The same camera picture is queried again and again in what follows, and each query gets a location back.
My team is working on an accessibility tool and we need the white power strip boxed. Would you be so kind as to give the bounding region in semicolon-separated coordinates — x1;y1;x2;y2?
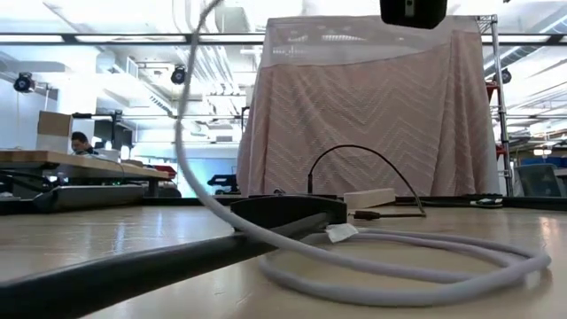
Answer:
343;187;397;210

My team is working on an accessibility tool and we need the wooden workbench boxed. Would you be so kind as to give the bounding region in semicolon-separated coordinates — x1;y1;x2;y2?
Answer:
0;149;173;199

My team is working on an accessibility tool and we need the white braided USB cable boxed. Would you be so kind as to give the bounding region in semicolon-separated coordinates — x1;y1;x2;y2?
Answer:
174;0;554;308

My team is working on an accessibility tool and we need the grey metal tray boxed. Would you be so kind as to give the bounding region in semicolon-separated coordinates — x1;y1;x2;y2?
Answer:
33;183;146;213

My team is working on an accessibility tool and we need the thick black power cord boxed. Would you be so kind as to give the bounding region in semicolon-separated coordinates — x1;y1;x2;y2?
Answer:
0;211;330;319

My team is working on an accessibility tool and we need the thin black USB cable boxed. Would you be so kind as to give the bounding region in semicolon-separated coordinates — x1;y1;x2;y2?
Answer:
307;144;428;222

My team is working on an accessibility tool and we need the cardboard box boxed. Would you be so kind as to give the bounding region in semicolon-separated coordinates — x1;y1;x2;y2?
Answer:
35;110;74;154

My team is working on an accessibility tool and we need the black aluminium table frame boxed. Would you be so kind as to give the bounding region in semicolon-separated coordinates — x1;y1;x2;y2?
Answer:
0;194;567;217

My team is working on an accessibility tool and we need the grey mesh office chair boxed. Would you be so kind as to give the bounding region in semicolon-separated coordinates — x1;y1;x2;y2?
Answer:
516;163;567;198

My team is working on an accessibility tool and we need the pink chevron blanket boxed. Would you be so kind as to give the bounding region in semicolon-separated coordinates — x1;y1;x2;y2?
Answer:
236;15;502;198

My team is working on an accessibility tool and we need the black power strip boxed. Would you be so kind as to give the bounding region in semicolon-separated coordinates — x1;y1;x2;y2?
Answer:
229;194;348;237

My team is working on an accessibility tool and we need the black caster base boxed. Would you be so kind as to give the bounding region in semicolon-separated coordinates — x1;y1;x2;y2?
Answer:
206;173;241;196

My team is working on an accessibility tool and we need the person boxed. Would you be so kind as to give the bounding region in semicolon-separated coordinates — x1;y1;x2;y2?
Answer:
69;130;100;157

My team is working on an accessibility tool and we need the blue plastic bin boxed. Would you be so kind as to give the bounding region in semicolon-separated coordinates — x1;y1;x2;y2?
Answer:
522;156;567;168

